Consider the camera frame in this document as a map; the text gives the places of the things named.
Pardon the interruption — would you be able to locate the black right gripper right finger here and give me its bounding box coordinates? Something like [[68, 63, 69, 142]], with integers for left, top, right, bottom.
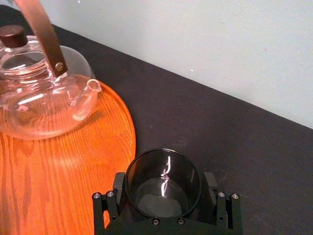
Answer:
[[203, 171, 243, 232]]

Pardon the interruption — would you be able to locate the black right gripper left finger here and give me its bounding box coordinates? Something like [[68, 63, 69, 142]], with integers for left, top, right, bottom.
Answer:
[[92, 172, 127, 231]]

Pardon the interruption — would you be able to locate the clear drinking glass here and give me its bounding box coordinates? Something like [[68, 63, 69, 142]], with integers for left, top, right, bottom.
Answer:
[[124, 148, 202, 219]]

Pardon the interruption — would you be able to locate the round orange wooden tray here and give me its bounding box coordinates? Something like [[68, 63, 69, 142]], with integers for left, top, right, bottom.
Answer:
[[0, 78, 137, 235]]

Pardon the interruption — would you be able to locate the black table cloth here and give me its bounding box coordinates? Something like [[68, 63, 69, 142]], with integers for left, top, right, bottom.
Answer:
[[0, 5, 313, 235]]

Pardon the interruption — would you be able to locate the clear glass teapot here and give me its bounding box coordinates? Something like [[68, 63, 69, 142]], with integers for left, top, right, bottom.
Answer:
[[0, 35, 102, 141]]

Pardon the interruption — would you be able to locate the clear glass behind teapot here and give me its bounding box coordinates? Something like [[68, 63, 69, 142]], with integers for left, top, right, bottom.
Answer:
[[60, 45, 95, 78]]

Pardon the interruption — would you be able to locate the glass lid with dark knob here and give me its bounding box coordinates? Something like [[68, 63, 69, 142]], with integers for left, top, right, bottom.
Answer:
[[0, 24, 49, 76]]

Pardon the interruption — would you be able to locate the brown teapot handle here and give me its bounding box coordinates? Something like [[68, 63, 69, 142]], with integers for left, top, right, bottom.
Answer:
[[13, 0, 68, 78]]

